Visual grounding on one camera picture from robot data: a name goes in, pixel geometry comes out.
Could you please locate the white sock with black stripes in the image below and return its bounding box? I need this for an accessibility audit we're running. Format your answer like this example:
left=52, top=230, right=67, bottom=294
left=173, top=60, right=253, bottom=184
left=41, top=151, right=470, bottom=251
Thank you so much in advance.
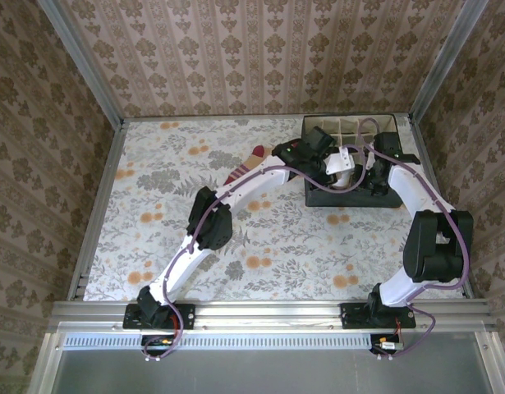
left=333, top=170, right=355, bottom=190

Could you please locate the dark fabric divided organizer box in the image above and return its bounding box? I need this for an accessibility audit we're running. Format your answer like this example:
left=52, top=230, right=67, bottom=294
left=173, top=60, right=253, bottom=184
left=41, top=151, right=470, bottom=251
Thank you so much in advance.
left=303, top=113, right=405, bottom=208

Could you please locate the floral patterned tablecloth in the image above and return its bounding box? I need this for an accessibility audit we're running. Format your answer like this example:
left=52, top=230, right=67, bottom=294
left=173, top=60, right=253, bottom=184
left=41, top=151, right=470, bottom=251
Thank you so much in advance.
left=82, top=117, right=466, bottom=303

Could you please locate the grey metal panel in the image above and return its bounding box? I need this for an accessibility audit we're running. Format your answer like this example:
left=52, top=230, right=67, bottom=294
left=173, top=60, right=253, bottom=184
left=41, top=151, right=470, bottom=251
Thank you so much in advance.
left=30, top=332, right=503, bottom=394

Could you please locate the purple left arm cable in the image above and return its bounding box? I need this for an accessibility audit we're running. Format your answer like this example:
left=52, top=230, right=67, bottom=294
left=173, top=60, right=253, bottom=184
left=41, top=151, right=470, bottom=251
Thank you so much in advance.
left=143, top=143, right=368, bottom=362

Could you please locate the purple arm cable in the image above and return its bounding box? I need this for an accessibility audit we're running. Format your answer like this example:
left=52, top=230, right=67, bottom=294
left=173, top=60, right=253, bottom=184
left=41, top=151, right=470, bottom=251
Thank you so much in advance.
left=356, top=117, right=471, bottom=362
left=143, top=143, right=368, bottom=362

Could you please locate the aluminium right side rail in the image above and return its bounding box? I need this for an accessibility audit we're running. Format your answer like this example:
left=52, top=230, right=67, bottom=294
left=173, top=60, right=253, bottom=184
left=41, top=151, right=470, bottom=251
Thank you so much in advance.
left=407, top=118, right=475, bottom=299

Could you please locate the aluminium rail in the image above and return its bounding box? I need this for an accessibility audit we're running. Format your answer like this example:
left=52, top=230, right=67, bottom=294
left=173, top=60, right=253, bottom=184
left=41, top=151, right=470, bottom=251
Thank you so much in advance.
left=407, top=118, right=475, bottom=299
left=50, top=299, right=494, bottom=334
left=67, top=118, right=128, bottom=303

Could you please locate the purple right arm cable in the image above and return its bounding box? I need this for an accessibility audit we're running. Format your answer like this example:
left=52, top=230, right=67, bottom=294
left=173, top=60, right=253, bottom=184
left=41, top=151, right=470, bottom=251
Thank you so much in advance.
left=356, top=117, right=471, bottom=362

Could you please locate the aluminium right corner post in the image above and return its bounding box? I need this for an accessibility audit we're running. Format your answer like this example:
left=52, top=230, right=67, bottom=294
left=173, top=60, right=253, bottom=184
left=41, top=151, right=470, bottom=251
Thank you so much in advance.
left=410, top=0, right=489, bottom=124

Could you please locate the aluminium corner post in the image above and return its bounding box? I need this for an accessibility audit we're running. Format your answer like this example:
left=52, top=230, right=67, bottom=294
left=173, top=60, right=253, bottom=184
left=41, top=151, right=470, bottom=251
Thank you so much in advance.
left=38, top=0, right=126, bottom=128
left=410, top=0, right=489, bottom=124

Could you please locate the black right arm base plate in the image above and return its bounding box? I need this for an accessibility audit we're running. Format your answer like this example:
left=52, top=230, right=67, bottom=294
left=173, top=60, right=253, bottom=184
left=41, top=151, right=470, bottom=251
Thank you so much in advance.
left=340, top=302, right=417, bottom=330

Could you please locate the aluminium front rail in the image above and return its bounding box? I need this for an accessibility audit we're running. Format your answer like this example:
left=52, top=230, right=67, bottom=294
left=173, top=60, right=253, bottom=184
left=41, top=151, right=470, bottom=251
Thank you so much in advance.
left=50, top=299, right=494, bottom=334

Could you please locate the perforated grey cable duct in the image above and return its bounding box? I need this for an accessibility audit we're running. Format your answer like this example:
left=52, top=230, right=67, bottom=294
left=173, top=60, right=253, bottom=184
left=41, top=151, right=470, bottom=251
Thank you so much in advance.
left=62, top=334, right=479, bottom=350

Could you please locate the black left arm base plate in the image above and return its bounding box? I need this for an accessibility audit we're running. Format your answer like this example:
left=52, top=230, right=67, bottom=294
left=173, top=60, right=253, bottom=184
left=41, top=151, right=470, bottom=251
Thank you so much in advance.
left=123, top=303, right=196, bottom=331

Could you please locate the aluminium left side rail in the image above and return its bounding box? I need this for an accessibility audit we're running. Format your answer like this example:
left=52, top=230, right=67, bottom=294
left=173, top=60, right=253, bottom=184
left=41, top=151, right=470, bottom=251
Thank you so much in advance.
left=67, top=118, right=128, bottom=303

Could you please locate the aluminium left corner post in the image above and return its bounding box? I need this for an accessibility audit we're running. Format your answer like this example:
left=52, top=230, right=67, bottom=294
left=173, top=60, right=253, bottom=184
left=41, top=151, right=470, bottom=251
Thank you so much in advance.
left=38, top=0, right=126, bottom=128

